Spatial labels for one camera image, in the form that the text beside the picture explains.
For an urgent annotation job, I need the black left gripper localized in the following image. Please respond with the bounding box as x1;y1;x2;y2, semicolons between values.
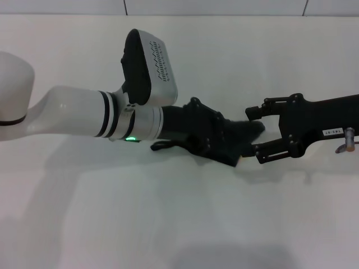
161;97;242;162

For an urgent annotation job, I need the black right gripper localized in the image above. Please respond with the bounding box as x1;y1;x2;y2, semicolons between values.
245;94;359;165

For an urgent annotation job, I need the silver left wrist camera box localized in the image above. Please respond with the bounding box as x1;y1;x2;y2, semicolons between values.
120;29;179;107

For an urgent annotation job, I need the dark rag with loop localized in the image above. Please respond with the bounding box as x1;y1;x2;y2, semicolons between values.
150;119;266;168

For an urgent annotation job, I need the silver plug on right gripper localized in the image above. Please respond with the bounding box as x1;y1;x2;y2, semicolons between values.
335;127;358;154

